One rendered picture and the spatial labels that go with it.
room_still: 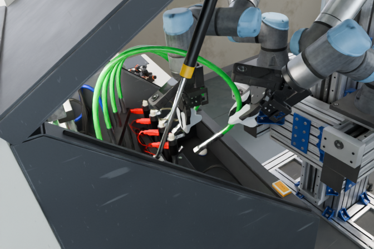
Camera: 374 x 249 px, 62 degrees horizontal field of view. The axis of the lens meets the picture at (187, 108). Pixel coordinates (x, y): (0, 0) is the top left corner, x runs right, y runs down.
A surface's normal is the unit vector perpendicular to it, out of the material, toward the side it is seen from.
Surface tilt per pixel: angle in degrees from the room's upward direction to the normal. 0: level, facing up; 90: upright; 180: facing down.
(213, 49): 90
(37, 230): 90
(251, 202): 90
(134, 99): 90
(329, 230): 0
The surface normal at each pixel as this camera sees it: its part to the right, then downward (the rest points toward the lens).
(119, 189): 0.44, 0.44
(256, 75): 0.06, -0.68
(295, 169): -0.10, -0.85
